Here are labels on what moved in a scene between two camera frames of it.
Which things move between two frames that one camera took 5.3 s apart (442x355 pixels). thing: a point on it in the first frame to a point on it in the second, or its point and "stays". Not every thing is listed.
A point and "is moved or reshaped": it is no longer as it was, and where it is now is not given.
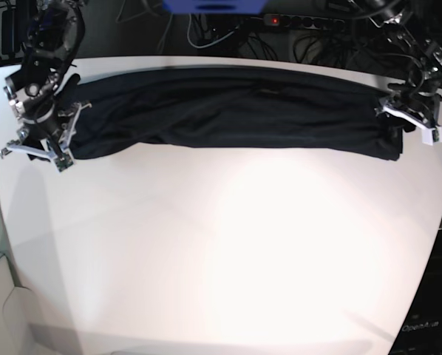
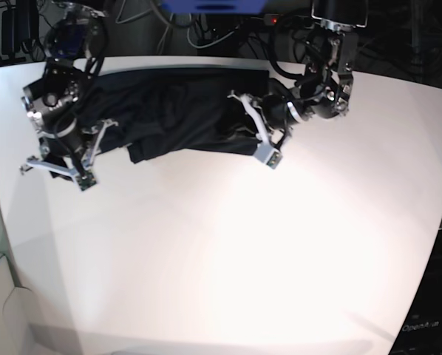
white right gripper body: (64, 159) to (84, 177)
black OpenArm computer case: (432, 327) stays
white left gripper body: (430, 134) to (265, 151)
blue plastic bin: (214, 7) stays
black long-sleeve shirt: (259, 108) is moved or reshaped
